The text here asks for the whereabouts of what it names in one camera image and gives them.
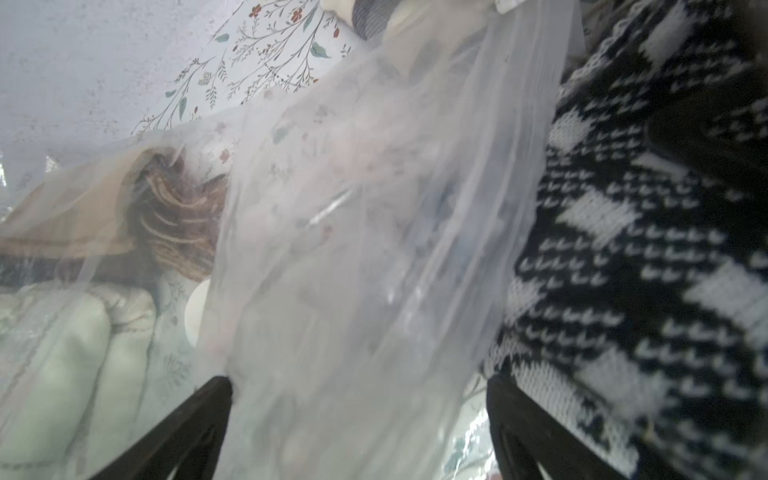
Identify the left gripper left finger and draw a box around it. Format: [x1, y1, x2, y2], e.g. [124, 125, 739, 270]
[93, 376, 233, 480]

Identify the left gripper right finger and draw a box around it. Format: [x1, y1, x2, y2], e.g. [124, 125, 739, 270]
[486, 375, 624, 480]

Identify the black white houndstooth scarf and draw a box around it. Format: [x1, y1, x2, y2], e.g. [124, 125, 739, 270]
[485, 1, 767, 479]

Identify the cream knitted scarf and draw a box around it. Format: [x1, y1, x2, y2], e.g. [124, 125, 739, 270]
[1, 281, 195, 479]

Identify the beige brown fringed scarf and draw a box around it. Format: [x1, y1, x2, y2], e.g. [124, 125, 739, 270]
[1, 148, 228, 288]

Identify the clear plastic vacuum bag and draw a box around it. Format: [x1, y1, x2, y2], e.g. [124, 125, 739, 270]
[1, 1, 580, 479]

